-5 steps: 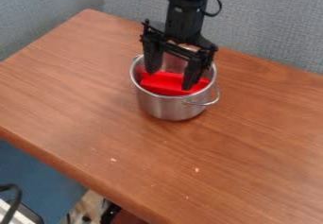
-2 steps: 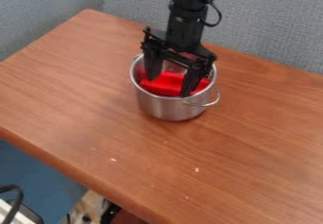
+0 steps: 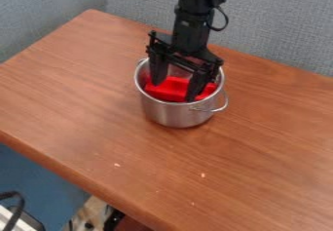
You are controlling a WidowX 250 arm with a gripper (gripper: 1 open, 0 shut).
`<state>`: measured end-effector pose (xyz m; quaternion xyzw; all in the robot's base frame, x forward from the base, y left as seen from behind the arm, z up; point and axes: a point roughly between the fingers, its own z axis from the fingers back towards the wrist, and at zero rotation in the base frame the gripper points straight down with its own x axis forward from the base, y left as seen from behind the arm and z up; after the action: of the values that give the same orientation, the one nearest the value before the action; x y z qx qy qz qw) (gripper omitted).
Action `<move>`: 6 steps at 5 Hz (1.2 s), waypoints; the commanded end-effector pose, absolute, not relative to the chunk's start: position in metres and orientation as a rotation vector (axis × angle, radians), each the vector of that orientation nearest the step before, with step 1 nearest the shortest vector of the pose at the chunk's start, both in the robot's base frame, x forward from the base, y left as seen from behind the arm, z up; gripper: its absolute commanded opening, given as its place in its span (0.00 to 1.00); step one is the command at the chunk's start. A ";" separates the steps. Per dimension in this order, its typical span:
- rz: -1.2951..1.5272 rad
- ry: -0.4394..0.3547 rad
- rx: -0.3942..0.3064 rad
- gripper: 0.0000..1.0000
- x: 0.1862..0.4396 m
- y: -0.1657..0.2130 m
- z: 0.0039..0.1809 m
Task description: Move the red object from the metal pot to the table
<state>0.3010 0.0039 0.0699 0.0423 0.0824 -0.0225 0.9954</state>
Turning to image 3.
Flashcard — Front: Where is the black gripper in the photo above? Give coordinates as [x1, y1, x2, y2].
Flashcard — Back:
[146, 7, 224, 102]

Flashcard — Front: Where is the red block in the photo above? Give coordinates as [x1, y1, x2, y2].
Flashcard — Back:
[143, 76, 218, 102]

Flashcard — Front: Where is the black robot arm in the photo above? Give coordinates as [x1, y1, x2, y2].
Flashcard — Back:
[146, 0, 230, 102]

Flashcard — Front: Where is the black object under table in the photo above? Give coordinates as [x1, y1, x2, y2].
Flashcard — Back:
[103, 211, 126, 231]

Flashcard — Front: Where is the metal pot with handles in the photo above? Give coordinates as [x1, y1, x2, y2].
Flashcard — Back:
[135, 58, 230, 129]

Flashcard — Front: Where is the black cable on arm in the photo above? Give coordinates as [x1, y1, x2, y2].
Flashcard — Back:
[207, 5, 231, 32]

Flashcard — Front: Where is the black chair frame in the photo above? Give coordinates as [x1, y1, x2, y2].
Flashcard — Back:
[0, 191, 46, 231]

